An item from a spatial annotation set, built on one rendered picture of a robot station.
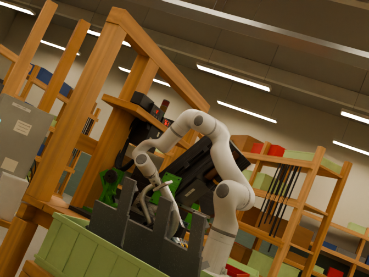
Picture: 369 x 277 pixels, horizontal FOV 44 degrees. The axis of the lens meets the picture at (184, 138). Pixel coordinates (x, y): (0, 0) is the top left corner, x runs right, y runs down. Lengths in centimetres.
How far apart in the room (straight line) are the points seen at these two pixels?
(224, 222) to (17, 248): 102
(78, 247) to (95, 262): 9
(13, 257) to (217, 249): 100
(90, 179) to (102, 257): 130
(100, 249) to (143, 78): 151
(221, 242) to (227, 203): 18
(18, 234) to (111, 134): 75
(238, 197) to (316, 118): 1010
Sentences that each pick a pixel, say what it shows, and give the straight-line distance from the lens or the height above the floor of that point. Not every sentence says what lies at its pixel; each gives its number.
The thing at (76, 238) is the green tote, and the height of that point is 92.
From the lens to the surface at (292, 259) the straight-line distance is 1105.
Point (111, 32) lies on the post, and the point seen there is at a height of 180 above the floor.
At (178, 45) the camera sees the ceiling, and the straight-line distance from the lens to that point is 1089.
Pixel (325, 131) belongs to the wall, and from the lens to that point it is 1196.
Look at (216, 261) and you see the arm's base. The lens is 207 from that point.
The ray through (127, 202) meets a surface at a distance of 150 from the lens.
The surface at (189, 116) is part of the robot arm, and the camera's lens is 232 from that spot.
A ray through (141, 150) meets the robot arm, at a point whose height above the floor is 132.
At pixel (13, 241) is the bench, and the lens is 240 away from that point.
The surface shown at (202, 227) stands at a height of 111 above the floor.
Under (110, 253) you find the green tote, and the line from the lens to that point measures 137.
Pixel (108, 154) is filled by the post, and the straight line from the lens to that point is 265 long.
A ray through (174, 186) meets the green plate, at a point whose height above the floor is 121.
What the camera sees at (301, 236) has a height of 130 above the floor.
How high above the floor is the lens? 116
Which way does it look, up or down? 7 degrees up
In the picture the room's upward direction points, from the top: 23 degrees clockwise
